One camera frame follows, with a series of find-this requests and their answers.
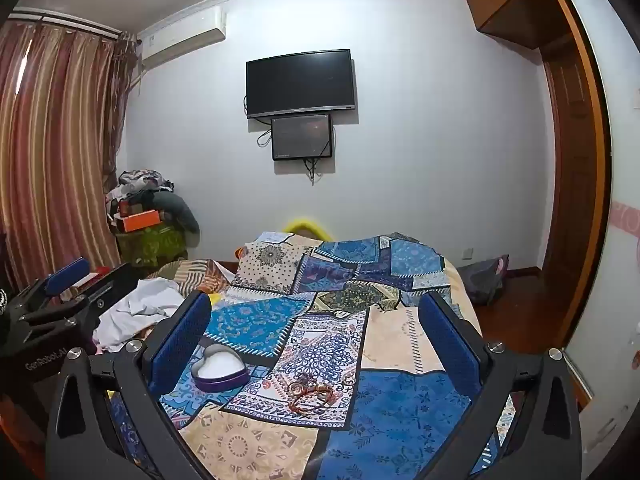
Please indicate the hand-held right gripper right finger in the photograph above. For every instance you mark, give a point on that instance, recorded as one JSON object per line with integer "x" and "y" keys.
{"x": 450, "y": 355}

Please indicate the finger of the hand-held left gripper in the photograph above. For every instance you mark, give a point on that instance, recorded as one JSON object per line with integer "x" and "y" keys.
{"x": 67, "y": 276}
{"x": 107, "y": 285}

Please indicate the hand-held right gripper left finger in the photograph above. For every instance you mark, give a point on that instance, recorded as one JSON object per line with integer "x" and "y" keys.
{"x": 180, "y": 342}

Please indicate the purple heart-shaped box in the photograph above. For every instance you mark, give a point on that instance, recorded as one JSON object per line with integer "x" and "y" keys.
{"x": 220, "y": 382}

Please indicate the white cloth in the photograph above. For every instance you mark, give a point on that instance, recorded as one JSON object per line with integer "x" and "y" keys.
{"x": 140, "y": 305}

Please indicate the yellow cloth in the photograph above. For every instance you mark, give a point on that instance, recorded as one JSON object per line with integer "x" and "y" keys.
{"x": 215, "y": 300}

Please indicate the orange box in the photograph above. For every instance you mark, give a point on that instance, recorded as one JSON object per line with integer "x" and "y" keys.
{"x": 142, "y": 221}

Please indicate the orange striped quilt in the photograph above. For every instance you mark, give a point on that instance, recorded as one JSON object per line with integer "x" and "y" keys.
{"x": 200, "y": 272}

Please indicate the blue patchwork blanket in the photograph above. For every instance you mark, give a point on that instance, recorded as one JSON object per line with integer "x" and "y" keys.
{"x": 400, "y": 410}

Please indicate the dark bag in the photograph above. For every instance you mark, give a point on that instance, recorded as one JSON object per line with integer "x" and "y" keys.
{"x": 482, "y": 277}

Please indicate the grey pillow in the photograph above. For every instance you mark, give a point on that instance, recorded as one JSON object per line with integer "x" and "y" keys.
{"x": 180, "y": 210}

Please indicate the pile of clothes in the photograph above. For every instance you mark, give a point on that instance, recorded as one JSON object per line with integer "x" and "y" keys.
{"x": 137, "y": 185}

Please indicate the striped red curtain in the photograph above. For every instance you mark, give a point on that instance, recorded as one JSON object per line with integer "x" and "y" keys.
{"x": 55, "y": 150}

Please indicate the yellow plastic object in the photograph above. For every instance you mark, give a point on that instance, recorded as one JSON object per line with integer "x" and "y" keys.
{"x": 306, "y": 224}

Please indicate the brown wooden door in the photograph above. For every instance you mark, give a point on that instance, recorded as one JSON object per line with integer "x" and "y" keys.
{"x": 570, "y": 185}

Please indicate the white sliding wardrobe door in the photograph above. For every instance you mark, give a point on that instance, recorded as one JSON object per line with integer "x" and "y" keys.
{"x": 615, "y": 160}

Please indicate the white air conditioner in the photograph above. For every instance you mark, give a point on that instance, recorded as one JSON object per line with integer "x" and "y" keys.
{"x": 180, "y": 35}

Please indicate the wooden overhead cabinet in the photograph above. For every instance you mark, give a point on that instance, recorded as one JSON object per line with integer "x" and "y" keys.
{"x": 510, "y": 0}

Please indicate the wall socket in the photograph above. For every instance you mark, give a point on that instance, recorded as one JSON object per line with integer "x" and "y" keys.
{"x": 467, "y": 253}

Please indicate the small black wall monitor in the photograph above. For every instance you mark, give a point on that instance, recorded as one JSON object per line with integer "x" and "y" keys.
{"x": 301, "y": 137}

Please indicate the black wall television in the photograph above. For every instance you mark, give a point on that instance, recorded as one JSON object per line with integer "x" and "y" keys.
{"x": 300, "y": 82}

